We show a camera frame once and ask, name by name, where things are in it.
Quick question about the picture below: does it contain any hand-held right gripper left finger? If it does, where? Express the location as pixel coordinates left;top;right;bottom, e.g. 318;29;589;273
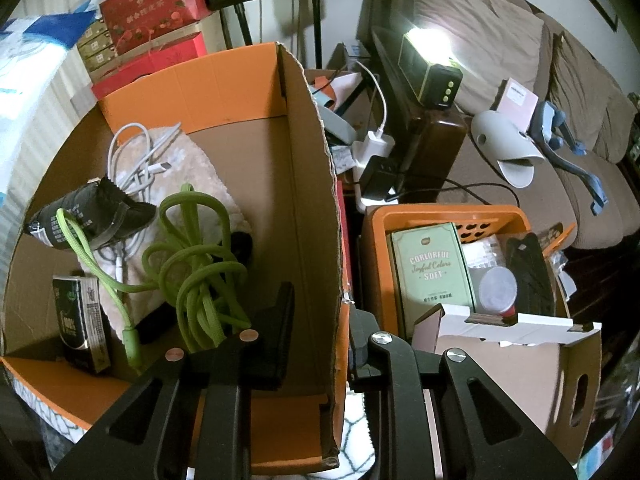
52;281;296;480

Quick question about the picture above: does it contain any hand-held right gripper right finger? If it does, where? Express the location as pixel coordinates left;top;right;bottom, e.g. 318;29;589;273
348;305;576;480

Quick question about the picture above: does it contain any green braided cable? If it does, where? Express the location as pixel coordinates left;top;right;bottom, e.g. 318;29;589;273
56;183;253;368

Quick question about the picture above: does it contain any large orange cardboard box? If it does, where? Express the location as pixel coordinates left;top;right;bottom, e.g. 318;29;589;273
0;42;351;473

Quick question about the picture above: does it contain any black snack packet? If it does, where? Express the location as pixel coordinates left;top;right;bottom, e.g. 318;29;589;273
27;176;157;251

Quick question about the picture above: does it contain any green tin box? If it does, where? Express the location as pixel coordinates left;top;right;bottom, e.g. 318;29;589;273
390;222;478;339

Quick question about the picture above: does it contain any orange plastic basket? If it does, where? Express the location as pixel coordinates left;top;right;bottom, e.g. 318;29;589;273
360;203;533;337

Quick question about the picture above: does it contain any small cardboard box white flap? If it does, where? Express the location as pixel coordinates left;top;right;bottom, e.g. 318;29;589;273
412;302;603;466

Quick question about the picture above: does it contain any clear plastic jar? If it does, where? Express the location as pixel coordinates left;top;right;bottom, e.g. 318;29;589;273
477;266;519;319

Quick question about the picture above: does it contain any clear plastic wrapper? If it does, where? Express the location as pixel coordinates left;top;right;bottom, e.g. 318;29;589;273
460;240;501;272

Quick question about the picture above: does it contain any black power adapter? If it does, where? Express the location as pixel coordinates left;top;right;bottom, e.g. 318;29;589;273
360;156;398;201

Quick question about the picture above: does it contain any pink floral fleece oven mitt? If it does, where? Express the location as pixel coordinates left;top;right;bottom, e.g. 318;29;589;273
95;127;253;332

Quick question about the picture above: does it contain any black mesh pouch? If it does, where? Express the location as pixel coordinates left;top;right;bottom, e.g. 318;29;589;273
505;234;557;317

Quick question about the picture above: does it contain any white power strip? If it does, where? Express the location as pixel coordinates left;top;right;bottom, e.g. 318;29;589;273
352;142;399;211

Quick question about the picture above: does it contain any small black printed carton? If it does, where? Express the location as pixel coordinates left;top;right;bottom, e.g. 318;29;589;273
51;274;113;375

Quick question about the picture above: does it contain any white charger plug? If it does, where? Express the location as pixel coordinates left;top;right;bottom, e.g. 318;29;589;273
367;130;397;159

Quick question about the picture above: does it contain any dark wooden armrest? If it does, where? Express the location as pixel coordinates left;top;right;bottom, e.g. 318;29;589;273
370;25;469;202

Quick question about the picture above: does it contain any brown fabric sofa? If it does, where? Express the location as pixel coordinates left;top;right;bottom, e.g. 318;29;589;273
355;0;640;252

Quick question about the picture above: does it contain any white curved massager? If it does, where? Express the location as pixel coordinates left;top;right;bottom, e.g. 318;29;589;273
471;110;546;189

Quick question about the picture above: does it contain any green lantern lamp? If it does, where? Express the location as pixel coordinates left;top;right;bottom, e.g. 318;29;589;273
398;27;463;109

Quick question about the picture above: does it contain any plain red gift box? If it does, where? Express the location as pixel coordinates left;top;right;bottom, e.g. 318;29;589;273
91;32;208;101

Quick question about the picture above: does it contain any pink white small box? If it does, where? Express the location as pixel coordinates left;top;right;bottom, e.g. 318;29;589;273
500;77;540;133

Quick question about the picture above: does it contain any blue grey neck massager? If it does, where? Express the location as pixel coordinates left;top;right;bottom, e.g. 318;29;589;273
529;100;609;216

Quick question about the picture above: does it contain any black speaker stand pole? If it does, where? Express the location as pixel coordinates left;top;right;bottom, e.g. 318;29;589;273
310;0;326;69

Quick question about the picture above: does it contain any green flat box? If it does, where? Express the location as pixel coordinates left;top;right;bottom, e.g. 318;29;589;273
77;34;115;60
75;20;108;43
85;49;121;81

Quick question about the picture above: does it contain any red patterned gift box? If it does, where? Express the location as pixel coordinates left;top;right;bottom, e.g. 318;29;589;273
98;0;213;58

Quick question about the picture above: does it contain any large brown sofa cushion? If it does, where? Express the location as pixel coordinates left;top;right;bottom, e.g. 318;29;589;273
412;0;546;113

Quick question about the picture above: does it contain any blue white plastic bag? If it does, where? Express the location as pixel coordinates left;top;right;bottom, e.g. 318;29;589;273
0;0;101;202

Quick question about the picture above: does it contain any black power cable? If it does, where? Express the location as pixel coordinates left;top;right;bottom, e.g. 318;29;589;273
392;182;523;207

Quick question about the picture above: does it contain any white charger cable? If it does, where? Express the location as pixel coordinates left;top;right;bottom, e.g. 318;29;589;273
352;60;390;136

